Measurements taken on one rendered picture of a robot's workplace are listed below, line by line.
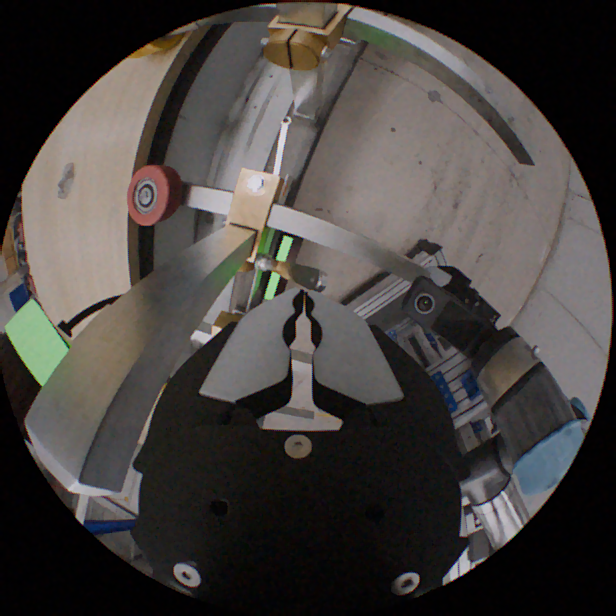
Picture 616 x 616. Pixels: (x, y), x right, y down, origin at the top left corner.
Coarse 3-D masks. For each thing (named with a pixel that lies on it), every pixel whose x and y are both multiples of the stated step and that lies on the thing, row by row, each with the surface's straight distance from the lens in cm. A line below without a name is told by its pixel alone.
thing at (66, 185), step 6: (72, 162) 49; (66, 168) 49; (66, 174) 50; (72, 174) 48; (66, 180) 48; (72, 180) 47; (60, 186) 51; (66, 186) 48; (72, 186) 47; (60, 192) 52; (66, 192) 50; (60, 198) 53
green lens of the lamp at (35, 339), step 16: (32, 304) 12; (16, 320) 12; (32, 320) 11; (48, 320) 11; (16, 336) 11; (32, 336) 11; (48, 336) 11; (32, 352) 11; (48, 352) 11; (64, 352) 11; (32, 368) 11; (48, 368) 11
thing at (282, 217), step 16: (192, 192) 29; (208, 192) 28; (224, 192) 27; (208, 208) 28; (224, 208) 27; (272, 208) 25; (288, 208) 25; (272, 224) 26; (288, 224) 25; (304, 224) 25; (320, 224) 25; (336, 224) 27; (320, 240) 26; (336, 240) 26; (352, 240) 26; (368, 240) 27; (368, 256) 28; (384, 256) 28; (400, 256) 29; (400, 272) 30; (416, 272) 31
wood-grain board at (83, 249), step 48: (192, 48) 38; (96, 96) 49; (144, 96) 35; (48, 144) 69; (96, 144) 41; (144, 144) 32; (48, 192) 63; (96, 192) 39; (48, 240) 67; (96, 240) 41; (48, 288) 84; (96, 288) 47; (144, 432) 153
